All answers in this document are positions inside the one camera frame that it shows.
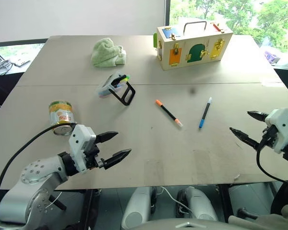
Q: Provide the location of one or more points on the blue-capped black marker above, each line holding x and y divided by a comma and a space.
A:
205, 112

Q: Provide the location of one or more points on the wooden latch lock box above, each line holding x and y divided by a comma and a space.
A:
194, 48

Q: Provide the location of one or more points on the yellow label tin can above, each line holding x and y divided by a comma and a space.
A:
61, 115

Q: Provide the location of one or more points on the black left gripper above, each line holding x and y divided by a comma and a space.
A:
94, 159

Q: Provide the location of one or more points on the green folded towel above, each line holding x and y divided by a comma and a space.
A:
106, 52

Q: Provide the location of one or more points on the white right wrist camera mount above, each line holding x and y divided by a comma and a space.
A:
282, 129

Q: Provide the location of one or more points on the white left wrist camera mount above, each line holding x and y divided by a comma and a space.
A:
79, 143

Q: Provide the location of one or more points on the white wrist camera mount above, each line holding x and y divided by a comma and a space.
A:
79, 143
282, 129

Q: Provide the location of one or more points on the orange-capped black marker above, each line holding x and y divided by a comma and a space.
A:
168, 113

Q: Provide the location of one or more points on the grey flat tablet device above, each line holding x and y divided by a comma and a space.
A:
21, 62

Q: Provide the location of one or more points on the black table leg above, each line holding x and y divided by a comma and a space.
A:
88, 208
224, 201

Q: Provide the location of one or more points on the silver robot leg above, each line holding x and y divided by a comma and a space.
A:
138, 206
198, 203

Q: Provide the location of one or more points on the silver robot torso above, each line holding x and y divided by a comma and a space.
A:
182, 224

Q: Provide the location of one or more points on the purple packet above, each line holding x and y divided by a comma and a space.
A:
272, 57

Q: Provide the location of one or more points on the silver right robot leg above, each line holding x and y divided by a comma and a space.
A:
198, 203

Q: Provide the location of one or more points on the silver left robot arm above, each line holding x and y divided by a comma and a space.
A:
33, 172

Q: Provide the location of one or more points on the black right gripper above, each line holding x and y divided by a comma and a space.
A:
270, 137

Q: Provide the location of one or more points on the silver left robot leg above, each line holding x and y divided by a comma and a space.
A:
138, 206

